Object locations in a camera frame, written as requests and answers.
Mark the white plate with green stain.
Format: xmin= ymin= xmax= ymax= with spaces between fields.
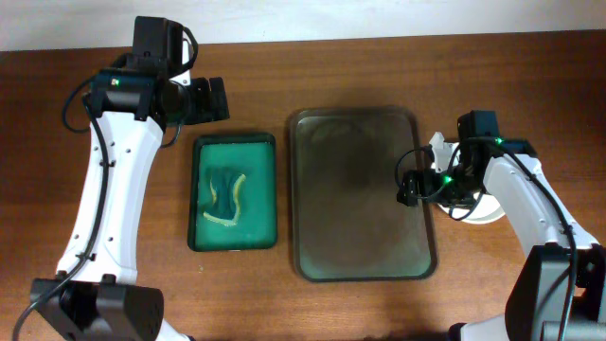
xmin=437 ymin=191 xmax=505 ymax=224

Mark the green yellow sponge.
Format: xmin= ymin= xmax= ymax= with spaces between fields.
xmin=203 ymin=168 xmax=246 ymax=227

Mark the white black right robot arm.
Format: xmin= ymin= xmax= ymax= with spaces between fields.
xmin=394 ymin=110 xmax=605 ymax=341

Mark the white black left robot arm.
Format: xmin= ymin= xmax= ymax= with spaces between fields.
xmin=28 ymin=16 xmax=229 ymax=340

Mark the large brown tray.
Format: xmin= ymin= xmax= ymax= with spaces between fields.
xmin=289 ymin=106 xmax=438 ymax=282

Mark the small green tray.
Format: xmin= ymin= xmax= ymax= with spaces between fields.
xmin=187 ymin=132 xmax=277 ymax=252

